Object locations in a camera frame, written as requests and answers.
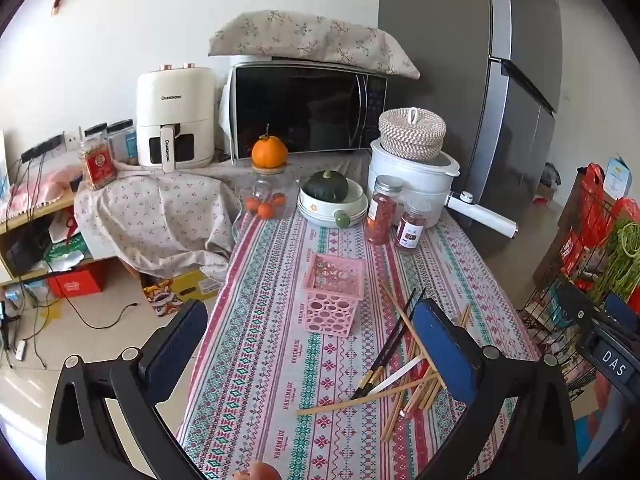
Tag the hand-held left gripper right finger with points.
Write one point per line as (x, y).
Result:
(445, 355)

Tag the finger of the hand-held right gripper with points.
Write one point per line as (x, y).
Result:
(575, 300)
(622, 310)

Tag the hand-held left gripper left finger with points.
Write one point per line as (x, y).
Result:
(172, 345)

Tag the white sleeved chopsticks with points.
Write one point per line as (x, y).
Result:
(395, 376)

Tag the black chopstick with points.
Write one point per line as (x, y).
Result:
(385, 356)
(391, 332)

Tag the pile of wooden chopsticks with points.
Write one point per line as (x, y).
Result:
(350, 400)

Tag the pink plastic basket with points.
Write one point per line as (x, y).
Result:
(330, 310)

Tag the bundle of green beans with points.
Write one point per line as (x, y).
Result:
(625, 255)

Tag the yellow printed box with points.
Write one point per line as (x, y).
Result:
(190, 285)

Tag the red plastic bag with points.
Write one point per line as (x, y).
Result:
(595, 195)

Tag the patterned striped tablecloth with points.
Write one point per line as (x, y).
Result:
(280, 360)

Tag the cardboard box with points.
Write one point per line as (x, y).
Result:
(542, 192)

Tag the red box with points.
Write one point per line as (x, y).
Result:
(75, 282)

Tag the small floral cover cloth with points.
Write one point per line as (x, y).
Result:
(160, 220)

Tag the small red label jar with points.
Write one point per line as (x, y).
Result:
(411, 230)

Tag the green plastic bag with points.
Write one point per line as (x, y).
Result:
(65, 250)

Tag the white floor power strip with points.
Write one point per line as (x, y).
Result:
(20, 350)

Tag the tall silver lid jar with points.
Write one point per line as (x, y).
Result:
(382, 215)

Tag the small tangerine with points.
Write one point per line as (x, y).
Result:
(278, 200)
(251, 203)
(266, 209)

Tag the glass jar with wooden lid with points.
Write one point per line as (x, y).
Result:
(260, 185)

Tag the white electric pot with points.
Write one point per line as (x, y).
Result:
(415, 175)

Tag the white floral ceramic bowl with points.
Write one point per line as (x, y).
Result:
(320, 212)

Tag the wooden shelf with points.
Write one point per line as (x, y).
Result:
(30, 216)

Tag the red label nut jar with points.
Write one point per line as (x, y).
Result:
(100, 165)

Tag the dark green squash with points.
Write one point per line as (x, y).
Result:
(325, 187)

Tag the blue label jar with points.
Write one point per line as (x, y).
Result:
(122, 142)

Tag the pink cloth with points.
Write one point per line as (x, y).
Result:
(40, 182)

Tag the large orange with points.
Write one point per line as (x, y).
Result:
(270, 152)

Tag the black power strip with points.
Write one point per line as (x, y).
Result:
(42, 147)

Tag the cream air fryer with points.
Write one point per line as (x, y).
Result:
(175, 100)

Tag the black microwave oven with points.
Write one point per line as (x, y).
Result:
(300, 110)

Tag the grey refrigerator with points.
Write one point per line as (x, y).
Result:
(440, 60)

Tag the floral branch print cloth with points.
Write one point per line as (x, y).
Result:
(310, 40)

